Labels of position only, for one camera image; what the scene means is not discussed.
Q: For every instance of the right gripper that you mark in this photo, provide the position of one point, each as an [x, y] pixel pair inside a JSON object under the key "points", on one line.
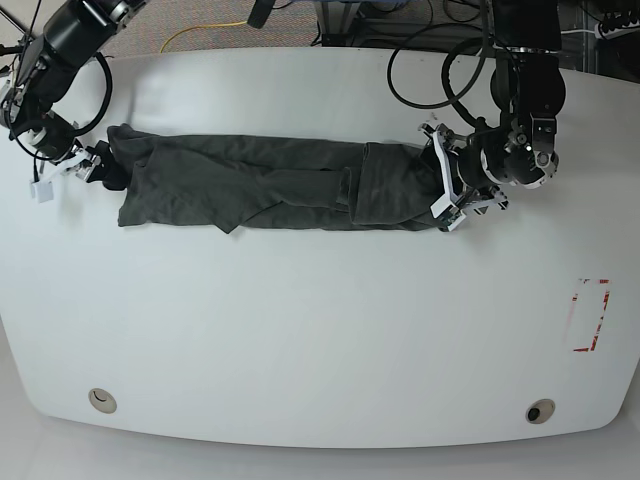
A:
{"points": [[97, 164]]}

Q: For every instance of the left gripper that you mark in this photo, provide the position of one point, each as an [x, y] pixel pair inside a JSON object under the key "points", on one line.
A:
{"points": [[471, 171]]}

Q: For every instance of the dark grey T-shirt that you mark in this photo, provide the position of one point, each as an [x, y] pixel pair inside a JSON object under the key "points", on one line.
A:
{"points": [[232, 181]]}

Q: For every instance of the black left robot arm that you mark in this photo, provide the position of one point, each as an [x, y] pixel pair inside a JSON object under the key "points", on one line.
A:
{"points": [[527, 87]]}

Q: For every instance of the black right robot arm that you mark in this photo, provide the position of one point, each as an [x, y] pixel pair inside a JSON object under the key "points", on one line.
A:
{"points": [[45, 68]]}

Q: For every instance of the red tape rectangle marking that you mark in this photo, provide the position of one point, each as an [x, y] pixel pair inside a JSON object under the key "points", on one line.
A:
{"points": [[587, 313]]}

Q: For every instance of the white power strip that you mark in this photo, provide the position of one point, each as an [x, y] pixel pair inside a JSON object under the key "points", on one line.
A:
{"points": [[612, 28]]}

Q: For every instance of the black cylinder object on floor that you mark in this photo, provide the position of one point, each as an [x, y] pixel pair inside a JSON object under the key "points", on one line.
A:
{"points": [[260, 13]]}

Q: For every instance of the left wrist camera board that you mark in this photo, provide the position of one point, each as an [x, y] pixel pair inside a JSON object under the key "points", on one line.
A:
{"points": [[448, 214]]}

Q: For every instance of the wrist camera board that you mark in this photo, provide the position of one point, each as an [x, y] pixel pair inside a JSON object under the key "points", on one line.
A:
{"points": [[42, 192], [448, 214]]}

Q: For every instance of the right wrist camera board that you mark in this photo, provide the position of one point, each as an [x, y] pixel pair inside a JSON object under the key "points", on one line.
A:
{"points": [[42, 192]]}

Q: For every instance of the right table cable grommet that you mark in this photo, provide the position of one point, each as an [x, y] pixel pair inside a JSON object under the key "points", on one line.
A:
{"points": [[540, 411]]}

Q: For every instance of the table cable grommet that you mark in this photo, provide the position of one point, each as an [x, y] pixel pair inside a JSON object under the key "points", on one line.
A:
{"points": [[102, 401], [540, 411]]}

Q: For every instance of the aluminium frame leg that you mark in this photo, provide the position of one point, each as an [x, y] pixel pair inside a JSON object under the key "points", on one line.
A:
{"points": [[335, 19]]}

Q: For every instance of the left table cable grommet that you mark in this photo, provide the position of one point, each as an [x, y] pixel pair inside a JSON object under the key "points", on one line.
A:
{"points": [[102, 401]]}

